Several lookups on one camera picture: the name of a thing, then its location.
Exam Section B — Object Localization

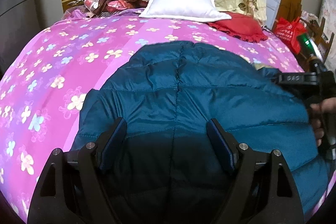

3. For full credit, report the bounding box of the blue quilted down jacket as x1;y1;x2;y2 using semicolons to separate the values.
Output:
72;41;330;223

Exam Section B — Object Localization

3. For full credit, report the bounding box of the person's right hand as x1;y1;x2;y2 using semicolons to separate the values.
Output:
310;97;335;147

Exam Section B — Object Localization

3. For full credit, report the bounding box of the wooden chair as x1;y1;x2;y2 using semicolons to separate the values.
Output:
300;11;335;63

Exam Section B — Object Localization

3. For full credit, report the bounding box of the red shopping bag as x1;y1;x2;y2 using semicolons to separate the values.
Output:
274;17;306;55

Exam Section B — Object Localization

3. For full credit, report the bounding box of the floral white mattress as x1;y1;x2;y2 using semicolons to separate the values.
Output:
319;0;336;72

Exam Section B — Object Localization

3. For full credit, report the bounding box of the red fringed cushion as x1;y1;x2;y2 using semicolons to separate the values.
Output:
208;12;268;43

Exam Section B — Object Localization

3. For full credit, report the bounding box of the pink floral bed sheet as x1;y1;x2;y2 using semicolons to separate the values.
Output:
0;8;336;223

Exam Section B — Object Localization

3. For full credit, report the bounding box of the white pillow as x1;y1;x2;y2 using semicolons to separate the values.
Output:
139;0;232;23

